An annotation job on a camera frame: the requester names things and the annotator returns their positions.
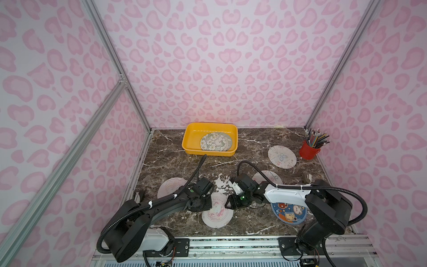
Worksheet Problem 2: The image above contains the green white flower coaster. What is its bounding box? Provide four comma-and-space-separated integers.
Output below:
200, 132, 229, 151

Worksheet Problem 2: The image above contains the green bunny coaster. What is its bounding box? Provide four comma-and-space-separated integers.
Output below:
225, 133, 233, 151

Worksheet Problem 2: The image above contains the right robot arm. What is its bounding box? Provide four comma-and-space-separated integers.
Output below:
225, 161, 368, 255

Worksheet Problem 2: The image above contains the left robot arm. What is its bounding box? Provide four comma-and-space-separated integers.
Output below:
96, 155, 213, 263

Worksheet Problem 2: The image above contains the yellow plastic storage box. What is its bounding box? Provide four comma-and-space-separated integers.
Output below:
182, 122, 238, 157

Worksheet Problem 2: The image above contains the pink floral line coaster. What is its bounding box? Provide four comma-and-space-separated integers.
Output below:
252, 170, 282, 185

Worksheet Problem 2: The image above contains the pale pink left coaster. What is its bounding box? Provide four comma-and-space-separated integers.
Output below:
157, 178, 187, 199

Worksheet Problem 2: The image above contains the blue cartoon coaster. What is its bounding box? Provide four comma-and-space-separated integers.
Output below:
271, 202, 307, 225

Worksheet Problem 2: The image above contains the white butterfly coaster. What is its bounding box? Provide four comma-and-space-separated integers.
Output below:
268, 145, 297, 169

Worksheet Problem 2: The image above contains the red pencil cup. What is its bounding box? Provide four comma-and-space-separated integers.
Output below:
299, 141, 321, 160

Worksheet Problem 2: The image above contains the coloured pencils bundle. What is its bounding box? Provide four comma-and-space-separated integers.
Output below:
305, 129, 330, 149

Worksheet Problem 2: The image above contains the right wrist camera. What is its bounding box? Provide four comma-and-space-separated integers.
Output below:
230, 174, 259, 195

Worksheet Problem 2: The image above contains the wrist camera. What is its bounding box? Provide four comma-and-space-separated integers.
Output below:
230, 174, 259, 195
193, 177, 213, 195

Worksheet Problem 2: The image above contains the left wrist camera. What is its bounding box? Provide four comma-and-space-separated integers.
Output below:
193, 177, 213, 195

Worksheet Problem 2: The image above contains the pink ring bunny coaster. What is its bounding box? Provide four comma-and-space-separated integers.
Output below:
202, 192, 234, 229

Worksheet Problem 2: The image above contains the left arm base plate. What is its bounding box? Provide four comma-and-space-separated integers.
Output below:
145, 238, 190, 258

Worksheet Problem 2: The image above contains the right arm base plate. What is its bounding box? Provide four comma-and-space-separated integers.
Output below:
278, 236, 325, 258

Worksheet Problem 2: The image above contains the aluminium front rail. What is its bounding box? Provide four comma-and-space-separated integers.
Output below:
91, 235, 382, 267

